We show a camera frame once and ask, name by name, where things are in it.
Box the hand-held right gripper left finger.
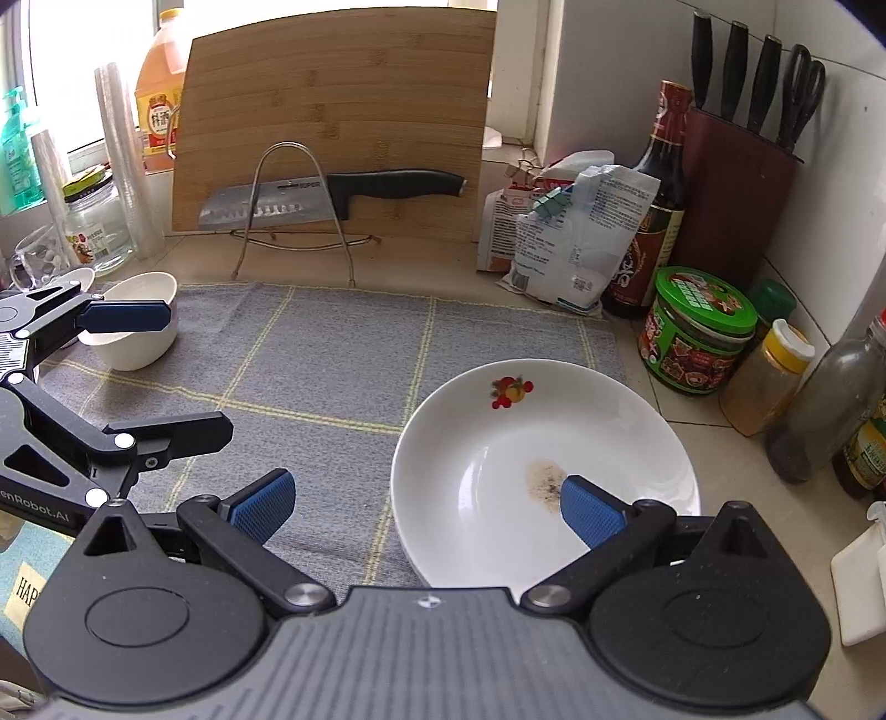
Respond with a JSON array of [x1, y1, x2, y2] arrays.
[[83, 469, 337, 619]]

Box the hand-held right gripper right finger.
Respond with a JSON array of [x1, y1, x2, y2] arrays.
[[521, 474, 788, 616]]

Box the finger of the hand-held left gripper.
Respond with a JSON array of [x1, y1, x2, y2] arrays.
[[0, 377, 234, 512], [0, 285, 174, 362]]

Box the labelled glass jar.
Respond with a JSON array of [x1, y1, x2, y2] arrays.
[[62, 168, 141, 276]]

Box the clear glass mug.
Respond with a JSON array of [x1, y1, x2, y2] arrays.
[[8, 223, 70, 290]]

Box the tall stack of plastic cups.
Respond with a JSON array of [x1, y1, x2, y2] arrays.
[[93, 61, 165, 263]]

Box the grey checked tablecloth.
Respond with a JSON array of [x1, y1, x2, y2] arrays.
[[0, 280, 630, 655]]

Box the short stack of plastic cups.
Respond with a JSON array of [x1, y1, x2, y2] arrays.
[[29, 128, 79, 233]]

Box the green dish soap bottle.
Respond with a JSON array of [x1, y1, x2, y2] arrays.
[[0, 89, 44, 217]]

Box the green-lid sauce jar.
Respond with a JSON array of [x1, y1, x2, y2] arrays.
[[637, 266, 760, 398]]

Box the yellow-lid spice jar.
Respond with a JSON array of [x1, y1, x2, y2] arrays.
[[718, 318, 818, 438]]

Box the orange cooking wine bottle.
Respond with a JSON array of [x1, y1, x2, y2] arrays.
[[135, 7, 191, 174]]

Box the white plastic seasoning bag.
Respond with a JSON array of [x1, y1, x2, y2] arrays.
[[499, 164, 663, 317]]

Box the clear glass bottle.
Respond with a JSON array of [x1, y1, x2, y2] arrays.
[[765, 287, 886, 486]]

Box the small green-cap bottle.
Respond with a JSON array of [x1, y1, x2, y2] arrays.
[[751, 279, 799, 342]]

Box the green-label oil bottle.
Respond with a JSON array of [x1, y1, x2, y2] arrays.
[[831, 391, 886, 501]]

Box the white plastic container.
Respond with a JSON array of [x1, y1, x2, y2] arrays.
[[831, 500, 886, 648]]

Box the bamboo cutting board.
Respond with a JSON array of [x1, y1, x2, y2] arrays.
[[171, 9, 498, 245]]

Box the red and white bag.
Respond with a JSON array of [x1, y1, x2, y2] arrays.
[[475, 148, 597, 276]]

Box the dark soy sauce bottle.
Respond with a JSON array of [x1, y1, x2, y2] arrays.
[[601, 79, 694, 321]]

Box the dark red knife block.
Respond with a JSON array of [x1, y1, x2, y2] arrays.
[[666, 105, 807, 300]]

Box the black kitchen scissors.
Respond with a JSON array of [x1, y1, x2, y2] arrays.
[[775, 43, 828, 155]]

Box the metal wire rack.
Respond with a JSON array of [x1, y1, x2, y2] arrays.
[[231, 141, 383, 290]]

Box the black-handled kitchen knife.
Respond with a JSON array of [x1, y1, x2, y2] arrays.
[[198, 169, 469, 232]]

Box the black-handled block knife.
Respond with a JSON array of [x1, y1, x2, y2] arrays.
[[720, 19, 750, 124], [748, 34, 785, 137], [691, 9, 715, 113]]

